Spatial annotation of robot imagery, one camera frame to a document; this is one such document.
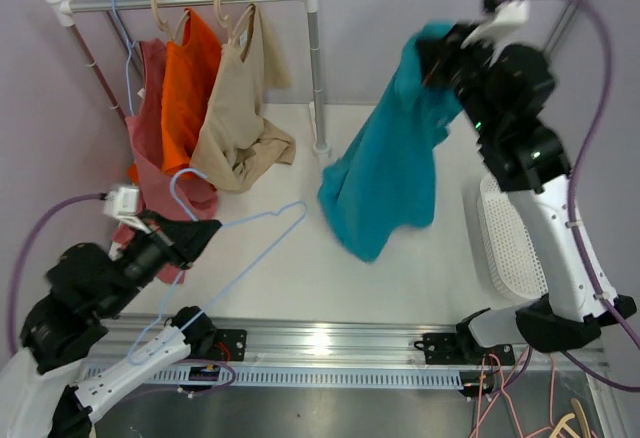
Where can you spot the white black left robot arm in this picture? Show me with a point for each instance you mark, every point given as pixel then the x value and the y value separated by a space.
pixel 40 393

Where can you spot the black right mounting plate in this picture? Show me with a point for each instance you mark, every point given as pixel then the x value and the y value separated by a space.
pixel 460 349

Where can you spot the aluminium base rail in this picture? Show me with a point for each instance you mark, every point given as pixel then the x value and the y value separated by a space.
pixel 315 344

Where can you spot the wooden hanger on floor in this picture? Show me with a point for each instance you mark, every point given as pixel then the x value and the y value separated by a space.
pixel 573 424

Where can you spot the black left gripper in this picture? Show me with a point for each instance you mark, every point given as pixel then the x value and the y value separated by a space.
pixel 188 238

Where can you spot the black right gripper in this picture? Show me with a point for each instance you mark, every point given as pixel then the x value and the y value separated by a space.
pixel 440 54

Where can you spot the metal clothes rack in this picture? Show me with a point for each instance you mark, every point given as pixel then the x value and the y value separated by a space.
pixel 66 10

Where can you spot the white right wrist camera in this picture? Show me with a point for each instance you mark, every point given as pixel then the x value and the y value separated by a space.
pixel 502 18

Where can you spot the orange t shirt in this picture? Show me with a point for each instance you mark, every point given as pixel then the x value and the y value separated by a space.
pixel 179 81

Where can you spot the black mounting plate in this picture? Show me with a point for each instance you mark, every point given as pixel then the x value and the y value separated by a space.
pixel 460 349
pixel 229 345

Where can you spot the beige t shirt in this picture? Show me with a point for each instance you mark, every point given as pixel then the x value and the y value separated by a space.
pixel 236 143

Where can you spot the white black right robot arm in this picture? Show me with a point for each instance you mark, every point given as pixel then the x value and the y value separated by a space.
pixel 503 95

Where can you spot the pink t shirt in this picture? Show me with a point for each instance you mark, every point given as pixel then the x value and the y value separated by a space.
pixel 198 197

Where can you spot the teal t shirt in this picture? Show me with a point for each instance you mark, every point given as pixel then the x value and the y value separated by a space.
pixel 386 178

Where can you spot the white plastic laundry basket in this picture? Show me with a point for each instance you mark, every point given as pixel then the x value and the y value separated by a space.
pixel 514 267

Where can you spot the white slotted cable duct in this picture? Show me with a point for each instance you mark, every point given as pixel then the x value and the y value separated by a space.
pixel 209 375

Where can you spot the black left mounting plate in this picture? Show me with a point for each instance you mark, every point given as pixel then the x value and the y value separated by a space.
pixel 229 345

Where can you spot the pink wire hanger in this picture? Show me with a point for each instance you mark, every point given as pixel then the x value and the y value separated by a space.
pixel 485 403

